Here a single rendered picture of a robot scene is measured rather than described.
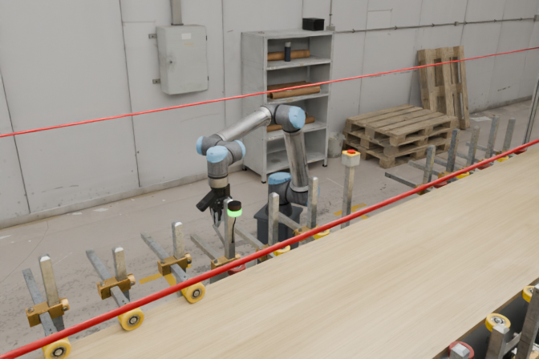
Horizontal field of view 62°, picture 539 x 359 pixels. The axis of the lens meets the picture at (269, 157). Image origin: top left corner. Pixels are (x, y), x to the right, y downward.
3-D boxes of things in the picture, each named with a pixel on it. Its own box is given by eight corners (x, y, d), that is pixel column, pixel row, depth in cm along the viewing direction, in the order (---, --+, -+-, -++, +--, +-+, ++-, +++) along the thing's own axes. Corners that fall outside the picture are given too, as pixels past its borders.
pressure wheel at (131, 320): (123, 300, 161) (142, 303, 167) (113, 320, 162) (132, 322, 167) (128, 310, 157) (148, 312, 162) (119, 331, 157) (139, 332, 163)
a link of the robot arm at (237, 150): (227, 136, 214) (211, 144, 204) (248, 141, 208) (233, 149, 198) (228, 155, 217) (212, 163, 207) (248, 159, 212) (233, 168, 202)
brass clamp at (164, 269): (157, 270, 191) (156, 260, 189) (186, 259, 199) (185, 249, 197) (164, 277, 186) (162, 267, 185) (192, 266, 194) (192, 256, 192)
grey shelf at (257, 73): (242, 170, 522) (240, 31, 465) (303, 155, 569) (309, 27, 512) (263, 183, 488) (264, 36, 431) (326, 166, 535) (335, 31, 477)
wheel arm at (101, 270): (85, 256, 198) (84, 249, 197) (94, 253, 200) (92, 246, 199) (126, 321, 161) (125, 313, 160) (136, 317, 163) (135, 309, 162)
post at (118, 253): (124, 343, 191) (111, 246, 173) (132, 340, 193) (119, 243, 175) (127, 348, 188) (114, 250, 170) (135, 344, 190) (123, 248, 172)
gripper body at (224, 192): (233, 208, 207) (232, 184, 202) (216, 214, 202) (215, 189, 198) (224, 202, 213) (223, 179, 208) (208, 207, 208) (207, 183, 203)
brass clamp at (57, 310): (26, 319, 163) (24, 307, 161) (66, 304, 171) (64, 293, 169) (30, 328, 159) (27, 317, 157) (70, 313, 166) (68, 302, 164)
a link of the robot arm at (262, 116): (265, 98, 264) (192, 136, 211) (284, 102, 258) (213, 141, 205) (265, 117, 269) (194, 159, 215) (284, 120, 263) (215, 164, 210)
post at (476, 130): (461, 188, 329) (472, 126, 311) (464, 187, 331) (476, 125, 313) (465, 191, 326) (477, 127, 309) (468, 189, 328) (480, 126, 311)
